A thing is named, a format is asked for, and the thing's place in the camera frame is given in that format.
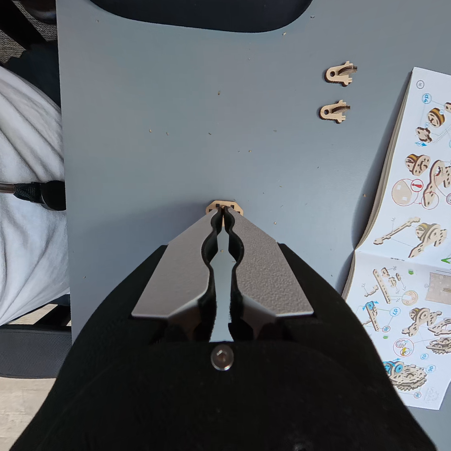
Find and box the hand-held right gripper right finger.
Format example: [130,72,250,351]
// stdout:
[224,206,315,340]

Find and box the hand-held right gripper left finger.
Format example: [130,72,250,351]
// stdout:
[131,206,225,342]

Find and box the wooden disc part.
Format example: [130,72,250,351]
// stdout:
[205,200,244,216]

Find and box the grey desk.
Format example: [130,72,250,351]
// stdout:
[55,0,451,451]

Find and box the assembly instruction booklet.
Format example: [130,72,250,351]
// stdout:
[341,66,451,411]

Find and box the white t-shirt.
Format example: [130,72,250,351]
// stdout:
[0,65,71,326]

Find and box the dark mesh chair seat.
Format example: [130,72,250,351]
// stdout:
[0,322,73,379]

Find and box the small wooden hook piece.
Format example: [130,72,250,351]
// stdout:
[319,100,351,124]
[324,61,358,87]

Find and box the grey woven fabric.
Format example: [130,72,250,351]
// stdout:
[0,0,57,64]

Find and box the black strap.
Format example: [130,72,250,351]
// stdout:
[0,180,67,212]

